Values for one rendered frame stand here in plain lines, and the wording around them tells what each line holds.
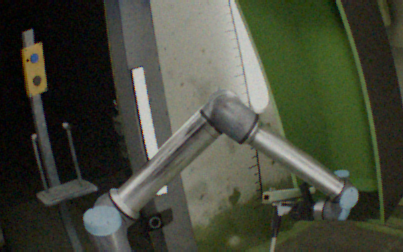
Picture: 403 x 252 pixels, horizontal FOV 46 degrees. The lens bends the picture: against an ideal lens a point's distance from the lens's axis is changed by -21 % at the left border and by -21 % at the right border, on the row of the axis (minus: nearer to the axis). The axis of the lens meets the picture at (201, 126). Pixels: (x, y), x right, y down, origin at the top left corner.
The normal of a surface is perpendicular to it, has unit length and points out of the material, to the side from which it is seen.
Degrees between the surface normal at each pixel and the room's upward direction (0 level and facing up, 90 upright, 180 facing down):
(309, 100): 90
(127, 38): 90
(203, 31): 90
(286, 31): 90
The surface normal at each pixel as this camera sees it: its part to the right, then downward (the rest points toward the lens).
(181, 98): 0.58, 0.11
